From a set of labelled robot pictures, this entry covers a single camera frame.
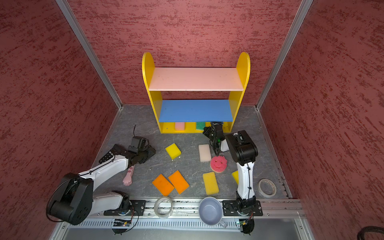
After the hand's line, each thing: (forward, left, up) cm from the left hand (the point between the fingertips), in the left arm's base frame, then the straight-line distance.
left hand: (153, 154), depth 90 cm
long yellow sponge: (-15, -35, -4) cm, 38 cm away
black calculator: (+3, +25, 0) cm, 25 cm away
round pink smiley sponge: (-5, -40, 0) cm, 40 cm away
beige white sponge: (+2, -32, -2) cm, 32 cm away
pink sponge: (+22, -14, +1) cm, 26 cm away
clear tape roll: (-27, -7, +1) cm, 28 cm away
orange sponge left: (-17, -9, -3) cm, 20 cm away
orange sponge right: (-16, -17, -2) cm, 23 cm away
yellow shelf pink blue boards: (+23, -24, +12) cm, 35 cm away
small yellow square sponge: (+3, -12, -1) cm, 12 cm away
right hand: (+21, -31, -1) cm, 37 cm away
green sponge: (+23, -29, +1) cm, 37 cm away
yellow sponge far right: (-12, -50, -2) cm, 51 cm away
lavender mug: (-29, -34, -2) cm, 45 cm away
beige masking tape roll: (-18, -67, -4) cm, 69 cm away
